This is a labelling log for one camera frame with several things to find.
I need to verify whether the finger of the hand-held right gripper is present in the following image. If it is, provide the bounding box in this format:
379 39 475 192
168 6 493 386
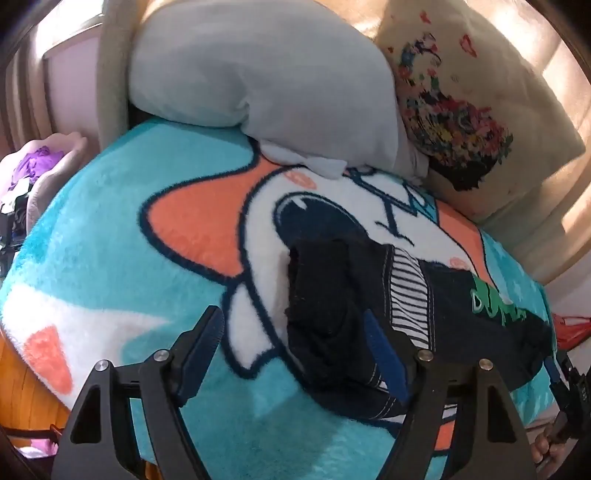
544 356 573 416

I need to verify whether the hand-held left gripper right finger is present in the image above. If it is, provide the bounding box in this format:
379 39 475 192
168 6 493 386
362 311 539 480

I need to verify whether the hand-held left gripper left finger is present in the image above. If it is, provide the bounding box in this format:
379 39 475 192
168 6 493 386
51 305 225 480

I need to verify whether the person's right hand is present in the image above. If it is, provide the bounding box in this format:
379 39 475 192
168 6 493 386
531 429 563 468

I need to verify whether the red object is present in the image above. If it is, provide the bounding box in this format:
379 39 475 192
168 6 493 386
551 314 591 352

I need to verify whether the turquoise cartoon printed blanket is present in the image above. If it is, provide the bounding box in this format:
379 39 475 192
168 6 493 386
0 117 561 480

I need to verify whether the purple cloth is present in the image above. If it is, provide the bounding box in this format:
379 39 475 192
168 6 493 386
11 145 65 183

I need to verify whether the grey pillow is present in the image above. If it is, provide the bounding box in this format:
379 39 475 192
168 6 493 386
129 0 430 181

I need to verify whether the cream floral printed pillow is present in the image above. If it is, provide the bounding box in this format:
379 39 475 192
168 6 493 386
374 0 585 222

